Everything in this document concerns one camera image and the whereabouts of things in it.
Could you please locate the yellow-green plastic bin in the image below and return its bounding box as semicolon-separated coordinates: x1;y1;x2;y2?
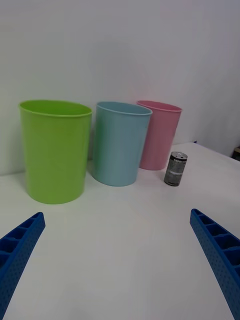
17;99;93;205

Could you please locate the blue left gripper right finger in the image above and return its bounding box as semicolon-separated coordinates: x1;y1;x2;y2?
189;208;240;320

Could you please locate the black drink can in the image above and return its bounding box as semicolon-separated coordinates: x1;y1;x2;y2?
163;150;188;187

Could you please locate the pale blue plastic bin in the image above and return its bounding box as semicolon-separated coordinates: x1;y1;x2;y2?
91;100;153;188

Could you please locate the pink plastic bin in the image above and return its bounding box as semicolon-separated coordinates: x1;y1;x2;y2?
136;99;183;171

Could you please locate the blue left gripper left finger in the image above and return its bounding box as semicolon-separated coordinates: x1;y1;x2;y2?
0;211;46;320

